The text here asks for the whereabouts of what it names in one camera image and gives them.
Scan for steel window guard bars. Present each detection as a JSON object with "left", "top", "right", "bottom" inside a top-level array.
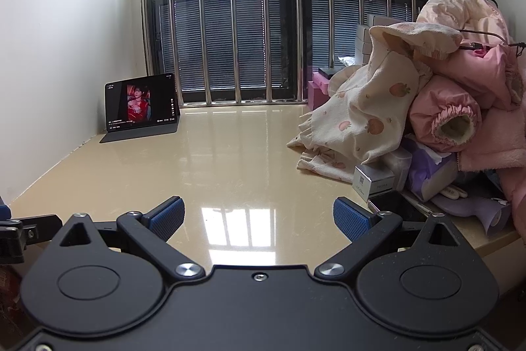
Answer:
[{"left": 117, "top": 0, "right": 451, "bottom": 107}]

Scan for lavender plastic appliance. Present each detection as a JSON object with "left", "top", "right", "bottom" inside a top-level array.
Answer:
[{"left": 431, "top": 195, "right": 514, "bottom": 237}]

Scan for small white box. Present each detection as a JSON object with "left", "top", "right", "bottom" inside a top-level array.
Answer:
[{"left": 353, "top": 165, "right": 397, "bottom": 199}]

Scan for black flat box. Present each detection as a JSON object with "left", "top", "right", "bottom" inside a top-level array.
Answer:
[{"left": 318, "top": 67, "right": 347, "bottom": 80}]

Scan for tablet with black keyboard cover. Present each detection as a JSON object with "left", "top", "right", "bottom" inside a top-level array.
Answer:
[{"left": 100, "top": 73, "right": 182, "bottom": 144}]

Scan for black cable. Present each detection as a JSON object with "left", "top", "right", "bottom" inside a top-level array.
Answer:
[{"left": 456, "top": 0, "right": 526, "bottom": 56}]

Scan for pink fleece cloth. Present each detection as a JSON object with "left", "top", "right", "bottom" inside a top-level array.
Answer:
[{"left": 458, "top": 104, "right": 526, "bottom": 253}]

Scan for pink puffer jacket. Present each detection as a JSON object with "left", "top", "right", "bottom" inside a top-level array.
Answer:
[{"left": 409, "top": 42, "right": 526, "bottom": 154}]

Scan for stack of grey boxes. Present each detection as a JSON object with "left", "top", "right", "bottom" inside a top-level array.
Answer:
[{"left": 355, "top": 14, "right": 417, "bottom": 66}]

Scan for clear plastic box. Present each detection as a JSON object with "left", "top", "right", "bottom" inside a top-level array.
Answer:
[{"left": 380, "top": 147, "right": 413, "bottom": 192}]

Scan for pink cardboard box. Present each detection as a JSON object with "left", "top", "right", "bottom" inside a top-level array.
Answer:
[{"left": 307, "top": 82, "right": 334, "bottom": 110}]

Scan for black smartphone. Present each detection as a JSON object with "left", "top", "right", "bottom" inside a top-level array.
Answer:
[{"left": 368, "top": 190, "right": 432, "bottom": 222}]

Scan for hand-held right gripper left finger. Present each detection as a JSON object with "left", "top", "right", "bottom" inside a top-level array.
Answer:
[{"left": 53, "top": 195, "right": 206, "bottom": 281}]

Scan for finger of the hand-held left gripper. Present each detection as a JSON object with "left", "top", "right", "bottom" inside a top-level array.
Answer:
[{"left": 21, "top": 214, "right": 63, "bottom": 243}]

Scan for cream strawberry print pants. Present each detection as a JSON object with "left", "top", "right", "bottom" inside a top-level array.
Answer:
[{"left": 286, "top": 23, "right": 463, "bottom": 183}]

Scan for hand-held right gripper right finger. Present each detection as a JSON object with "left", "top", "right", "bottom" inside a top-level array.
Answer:
[{"left": 314, "top": 197, "right": 467, "bottom": 281}]

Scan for purple tissue pack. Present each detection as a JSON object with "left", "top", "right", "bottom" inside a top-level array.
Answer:
[{"left": 400, "top": 135, "right": 460, "bottom": 204}]

